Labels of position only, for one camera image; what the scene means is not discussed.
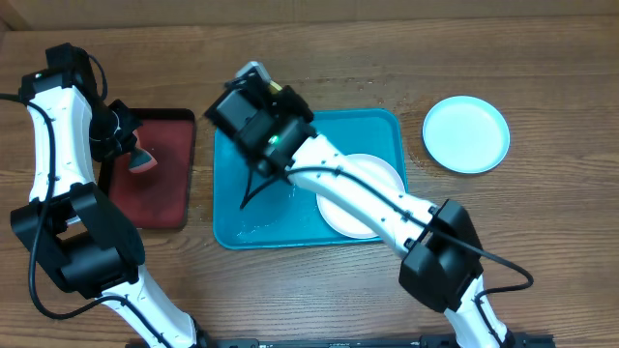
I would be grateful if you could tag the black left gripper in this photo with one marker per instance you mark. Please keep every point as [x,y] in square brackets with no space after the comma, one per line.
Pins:
[104,151]

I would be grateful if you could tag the orange sponge with green scourer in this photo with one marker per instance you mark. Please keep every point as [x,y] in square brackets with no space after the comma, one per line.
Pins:
[140,159]

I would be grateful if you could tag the light blue plate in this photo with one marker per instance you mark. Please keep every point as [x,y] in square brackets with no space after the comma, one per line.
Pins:
[466,135]

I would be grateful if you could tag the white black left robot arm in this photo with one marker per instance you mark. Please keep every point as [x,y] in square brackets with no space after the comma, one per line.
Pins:
[83,250]

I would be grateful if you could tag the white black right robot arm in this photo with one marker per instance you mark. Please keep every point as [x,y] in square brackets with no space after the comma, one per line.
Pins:
[438,245]

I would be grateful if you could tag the black tray with red water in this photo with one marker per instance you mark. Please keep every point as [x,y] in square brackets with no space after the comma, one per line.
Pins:
[158,197]

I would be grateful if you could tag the blue plastic tray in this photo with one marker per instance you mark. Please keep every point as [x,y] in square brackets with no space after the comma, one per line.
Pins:
[286,216]

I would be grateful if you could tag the white pink plate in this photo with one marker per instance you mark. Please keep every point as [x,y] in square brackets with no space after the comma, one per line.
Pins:
[339,219]

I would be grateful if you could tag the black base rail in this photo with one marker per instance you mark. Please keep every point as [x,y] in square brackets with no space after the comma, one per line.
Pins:
[521,340]

